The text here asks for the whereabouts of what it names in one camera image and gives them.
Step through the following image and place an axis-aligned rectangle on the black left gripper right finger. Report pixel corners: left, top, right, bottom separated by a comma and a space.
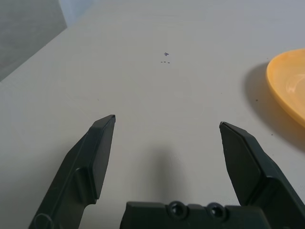
218, 121, 305, 229

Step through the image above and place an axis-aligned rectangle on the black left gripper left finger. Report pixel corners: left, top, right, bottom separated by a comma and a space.
28, 114, 116, 229

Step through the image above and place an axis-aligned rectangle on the yellow plate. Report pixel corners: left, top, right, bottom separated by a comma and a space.
266, 48, 305, 128

